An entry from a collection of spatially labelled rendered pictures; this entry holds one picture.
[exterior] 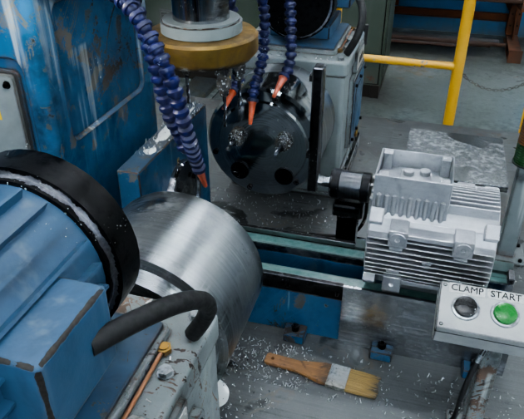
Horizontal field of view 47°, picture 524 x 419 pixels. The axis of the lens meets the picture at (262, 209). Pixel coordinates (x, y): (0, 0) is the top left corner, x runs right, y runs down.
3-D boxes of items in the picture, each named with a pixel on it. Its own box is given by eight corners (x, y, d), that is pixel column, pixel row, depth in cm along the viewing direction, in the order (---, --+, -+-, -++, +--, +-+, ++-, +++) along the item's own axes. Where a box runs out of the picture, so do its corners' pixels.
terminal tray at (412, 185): (370, 214, 98) (374, 175, 95) (378, 183, 107) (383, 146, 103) (446, 225, 95) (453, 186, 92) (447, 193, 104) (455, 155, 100)
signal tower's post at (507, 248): (486, 261, 133) (531, 79, 110) (485, 241, 139) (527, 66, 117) (524, 267, 131) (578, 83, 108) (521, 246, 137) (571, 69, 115)
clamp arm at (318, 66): (304, 190, 120) (308, 66, 106) (307, 184, 122) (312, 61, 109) (320, 193, 119) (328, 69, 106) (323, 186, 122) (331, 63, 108)
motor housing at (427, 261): (358, 301, 103) (368, 207, 93) (373, 240, 119) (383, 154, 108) (480, 324, 98) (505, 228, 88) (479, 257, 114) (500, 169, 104)
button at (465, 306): (452, 318, 81) (453, 313, 79) (453, 298, 82) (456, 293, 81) (475, 322, 80) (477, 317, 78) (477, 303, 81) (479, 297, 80)
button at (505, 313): (491, 326, 79) (493, 320, 78) (491, 305, 81) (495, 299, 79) (514, 330, 79) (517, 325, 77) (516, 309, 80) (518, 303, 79)
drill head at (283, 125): (196, 205, 130) (189, 96, 117) (251, 130, 164) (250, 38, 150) (308, 223, 125) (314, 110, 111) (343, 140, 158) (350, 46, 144)
